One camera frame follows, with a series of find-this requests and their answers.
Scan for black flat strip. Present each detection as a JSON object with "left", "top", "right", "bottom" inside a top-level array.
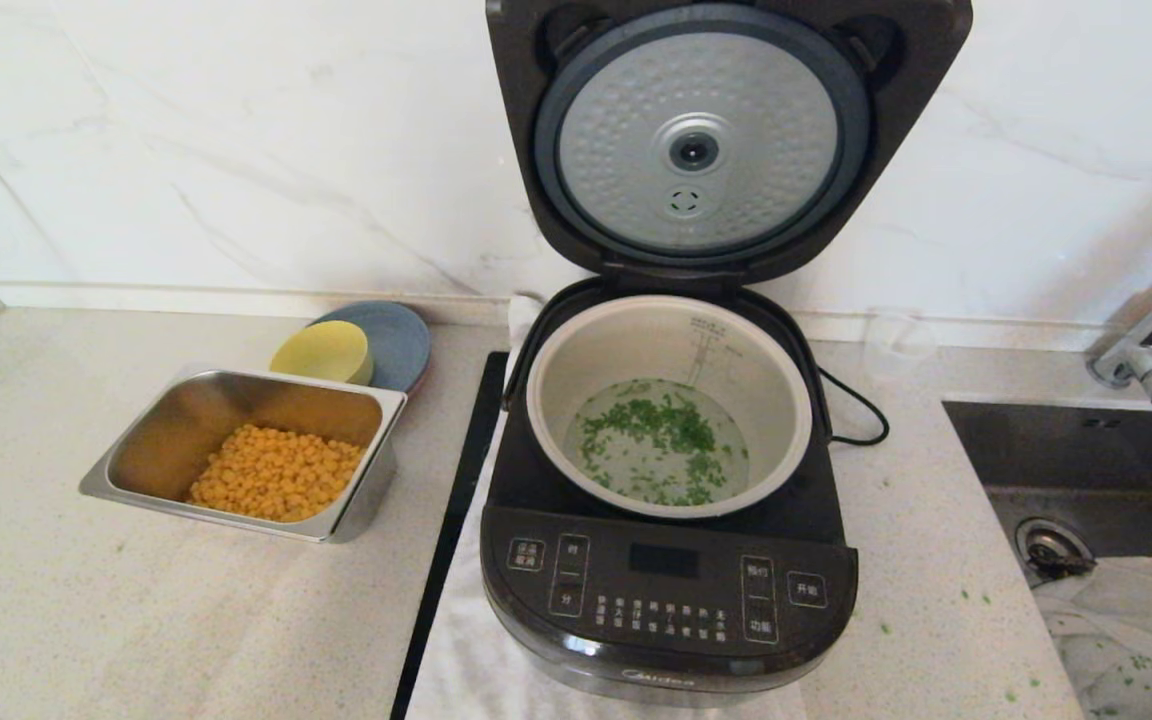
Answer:
[{"left": 391, "top": 350, "right": 510, "bottom": 720}]

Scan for yellow small bowl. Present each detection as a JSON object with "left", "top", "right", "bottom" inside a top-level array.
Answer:
[{"left": 269, "top": 320, "right": 375, "bottom": 387}]

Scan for chopped green onions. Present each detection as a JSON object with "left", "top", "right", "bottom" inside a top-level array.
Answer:
[{"left": 576, "top": 380, "right": 749, "bottom": 506}]

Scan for black rice cooker lid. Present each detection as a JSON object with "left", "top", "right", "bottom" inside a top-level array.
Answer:
[{"left": 486, "top": 0, "right": 973, "bottom": 286}]

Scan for black Midea rice cooker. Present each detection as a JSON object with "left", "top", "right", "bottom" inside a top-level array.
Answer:
[{"left": 481, "top": 278, "right": 859, "bottom": 706}]

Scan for blue grey plate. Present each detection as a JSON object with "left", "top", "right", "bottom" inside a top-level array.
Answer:
[{"left": 311, "top": 301, "right": 432, "bottom": 396}]

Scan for black power cable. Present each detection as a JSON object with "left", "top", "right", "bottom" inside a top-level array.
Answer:
[{"left": 815, "top": 365, "right": 889, "bottom": 447}]

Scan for metal sink drain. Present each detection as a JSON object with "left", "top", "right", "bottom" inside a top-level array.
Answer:
[{"left": 1014, "top": 517, "right": 1095, "bottom": 579}]

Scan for white terry towel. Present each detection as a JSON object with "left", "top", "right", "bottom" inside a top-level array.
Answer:
[{"left": 406, "top": 292, "right": 807, "bottom": 720}]

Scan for yellow corn kernels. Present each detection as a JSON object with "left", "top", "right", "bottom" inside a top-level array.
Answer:
[{"left": 186, "top": 424, "right": 367, "bottom": 523}]

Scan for white crumpled cloth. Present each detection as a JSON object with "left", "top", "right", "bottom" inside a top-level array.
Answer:
[{"left": 1031, "top": 555, "right": 1152, "bottom": 720}]

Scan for stainless steel tray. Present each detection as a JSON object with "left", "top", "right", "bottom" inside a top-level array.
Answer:
[{"left": 78, "top": 368, "right": 409, "bottom": 544}]

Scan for clear measuring cup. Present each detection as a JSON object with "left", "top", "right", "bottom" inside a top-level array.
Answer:
[{"left": 861, "top": 306, "right": 939, "bottom": 376}]

